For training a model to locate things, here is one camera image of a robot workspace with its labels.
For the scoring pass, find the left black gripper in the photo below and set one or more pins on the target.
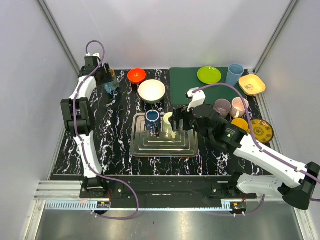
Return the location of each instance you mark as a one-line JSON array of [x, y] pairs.
[[107, 72]]

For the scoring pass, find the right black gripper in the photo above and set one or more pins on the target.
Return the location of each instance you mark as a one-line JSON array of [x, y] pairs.
[[178, 114]]

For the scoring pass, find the light green mug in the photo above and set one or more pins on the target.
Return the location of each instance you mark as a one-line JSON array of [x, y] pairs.
[[167, 127]]

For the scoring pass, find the blue mug yellow inside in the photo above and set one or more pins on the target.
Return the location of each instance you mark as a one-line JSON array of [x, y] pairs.
[[113, 84]]

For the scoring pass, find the dark blue mug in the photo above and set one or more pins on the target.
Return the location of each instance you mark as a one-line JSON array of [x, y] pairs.
[[153, 122]]

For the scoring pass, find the translucent purple cup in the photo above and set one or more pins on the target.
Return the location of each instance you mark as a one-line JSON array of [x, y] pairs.
[[222, 107]]

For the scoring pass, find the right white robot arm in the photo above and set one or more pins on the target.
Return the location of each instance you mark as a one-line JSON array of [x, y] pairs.
[[293, 181]]

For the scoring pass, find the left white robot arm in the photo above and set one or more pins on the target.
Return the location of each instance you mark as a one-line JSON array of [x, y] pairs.
[[80, 123]]

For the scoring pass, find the pink mug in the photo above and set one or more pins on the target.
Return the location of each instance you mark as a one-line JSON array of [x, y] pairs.
[[238, 108]]

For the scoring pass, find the orange red bowl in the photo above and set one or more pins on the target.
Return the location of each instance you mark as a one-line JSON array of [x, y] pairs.
[[136, 75]]

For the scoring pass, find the white ceramic bowl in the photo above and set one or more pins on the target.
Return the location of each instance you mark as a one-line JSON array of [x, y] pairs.
[[152, 91]]

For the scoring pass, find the silver metal tray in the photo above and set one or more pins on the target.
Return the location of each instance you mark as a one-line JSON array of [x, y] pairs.
[[144, 143]]

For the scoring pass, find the lime green plate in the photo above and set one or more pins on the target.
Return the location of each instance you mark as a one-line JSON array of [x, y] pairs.
[[209, 75]]

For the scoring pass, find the small yellow bowl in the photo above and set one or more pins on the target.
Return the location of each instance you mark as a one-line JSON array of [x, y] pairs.
[[241, 123]]

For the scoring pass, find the light blue tumbler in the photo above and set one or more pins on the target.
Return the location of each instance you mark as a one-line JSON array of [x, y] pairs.
[[234, 73]]

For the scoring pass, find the yellow square dish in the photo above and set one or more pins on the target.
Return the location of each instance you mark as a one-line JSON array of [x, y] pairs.
[[251, 85]]

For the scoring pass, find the black gold patterned plate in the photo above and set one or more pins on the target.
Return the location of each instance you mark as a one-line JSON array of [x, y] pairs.
[[262, 130]]

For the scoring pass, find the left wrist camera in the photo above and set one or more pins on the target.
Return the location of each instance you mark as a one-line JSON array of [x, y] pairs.
[[92, 60]]

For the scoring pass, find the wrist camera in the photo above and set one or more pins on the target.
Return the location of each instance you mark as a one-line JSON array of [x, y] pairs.
[[196, 96], [92, 60]]

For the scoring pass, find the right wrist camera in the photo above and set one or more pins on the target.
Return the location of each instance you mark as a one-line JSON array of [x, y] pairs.
[[196, 96]]

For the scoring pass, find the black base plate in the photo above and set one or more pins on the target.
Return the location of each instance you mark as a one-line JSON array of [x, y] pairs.
[[165, 192]]

